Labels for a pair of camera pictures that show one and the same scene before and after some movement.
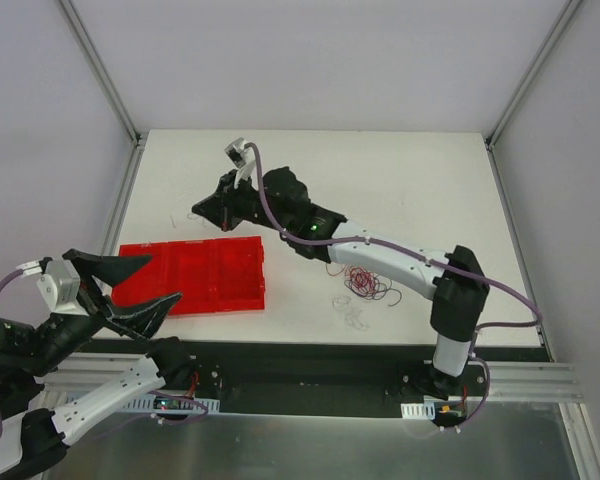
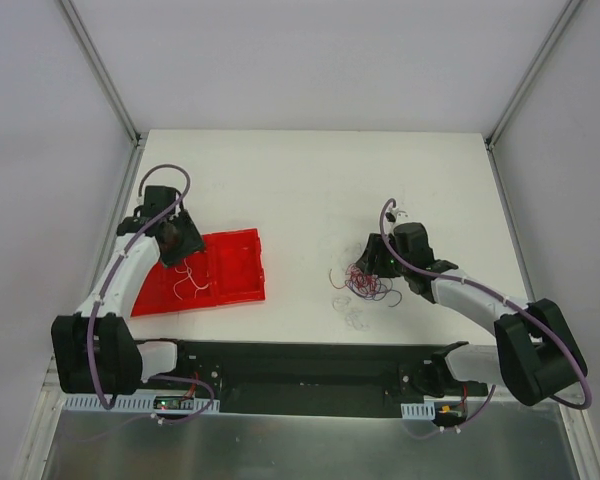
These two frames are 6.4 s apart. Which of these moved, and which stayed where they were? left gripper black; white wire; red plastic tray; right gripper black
Moved: left gripper black; right gripper black
Stayed: white wire; red plastic tray
